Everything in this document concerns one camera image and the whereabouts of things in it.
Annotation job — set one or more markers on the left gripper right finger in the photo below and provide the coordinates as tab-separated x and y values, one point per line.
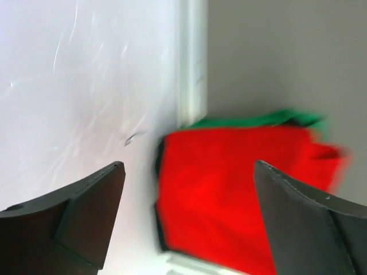
309	231

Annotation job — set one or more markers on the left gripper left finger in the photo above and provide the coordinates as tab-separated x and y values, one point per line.
66	231

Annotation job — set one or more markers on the left aluminium frame post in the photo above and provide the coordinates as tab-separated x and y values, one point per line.
192	61

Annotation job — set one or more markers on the red t shirt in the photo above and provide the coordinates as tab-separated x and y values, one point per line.
207	204

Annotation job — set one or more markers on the folded green t shirt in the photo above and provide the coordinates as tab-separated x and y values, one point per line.
289	116

